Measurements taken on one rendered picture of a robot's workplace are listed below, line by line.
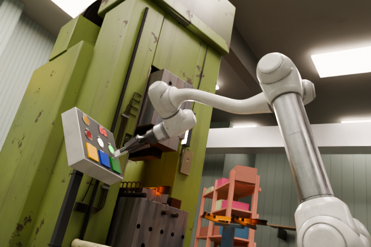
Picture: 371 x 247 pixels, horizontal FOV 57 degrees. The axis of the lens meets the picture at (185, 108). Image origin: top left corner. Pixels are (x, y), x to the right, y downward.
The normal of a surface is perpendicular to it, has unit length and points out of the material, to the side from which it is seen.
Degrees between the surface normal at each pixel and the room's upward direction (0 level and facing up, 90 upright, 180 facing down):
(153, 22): 90
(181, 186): 90
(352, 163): 90
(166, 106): 148
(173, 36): 90
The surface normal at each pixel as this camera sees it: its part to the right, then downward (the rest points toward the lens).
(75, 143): -0.33, -0.44
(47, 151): 0.70, -0.17
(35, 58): 0.84, -0.07
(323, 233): -0.52, -0.27
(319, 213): -0.45, -0.64
